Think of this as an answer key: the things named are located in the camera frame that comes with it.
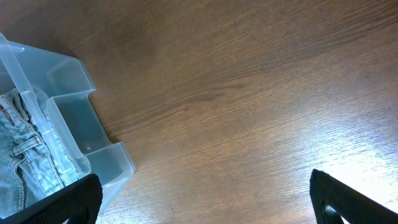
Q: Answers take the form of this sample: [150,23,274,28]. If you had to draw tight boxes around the clear plastic storage container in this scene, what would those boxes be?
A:
[1,37,135,212]

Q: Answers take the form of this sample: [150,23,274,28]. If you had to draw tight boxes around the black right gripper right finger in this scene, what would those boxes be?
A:
[310,169,397,224]

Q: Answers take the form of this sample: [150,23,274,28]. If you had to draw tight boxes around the light blue jeans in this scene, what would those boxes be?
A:
[1,86,91,218]

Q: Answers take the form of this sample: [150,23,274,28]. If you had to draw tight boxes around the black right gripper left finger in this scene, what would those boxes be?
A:
[1,174,103,224]

